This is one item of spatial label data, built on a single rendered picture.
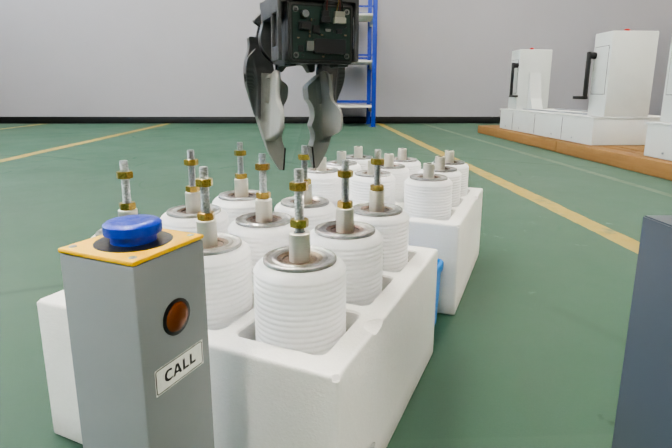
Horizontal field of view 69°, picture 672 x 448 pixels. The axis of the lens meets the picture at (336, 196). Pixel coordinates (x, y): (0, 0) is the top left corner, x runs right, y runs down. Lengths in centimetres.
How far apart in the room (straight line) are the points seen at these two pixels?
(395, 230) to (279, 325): 26
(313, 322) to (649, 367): 34
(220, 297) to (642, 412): 45
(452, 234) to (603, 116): 279
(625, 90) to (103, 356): 355
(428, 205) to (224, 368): 57
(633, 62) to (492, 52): 364
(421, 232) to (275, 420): 54
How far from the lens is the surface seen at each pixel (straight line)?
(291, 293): 47
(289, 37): 42
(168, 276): 36
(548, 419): 76
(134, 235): 36
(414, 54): 688
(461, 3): 710
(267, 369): 48
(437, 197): 97
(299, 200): 49
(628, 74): 372
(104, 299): 37
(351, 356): 48
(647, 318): 59
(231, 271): 54
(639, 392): 62
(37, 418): 81
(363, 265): 58
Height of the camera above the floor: 42
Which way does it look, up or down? 12 degrees down
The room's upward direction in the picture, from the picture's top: straight up
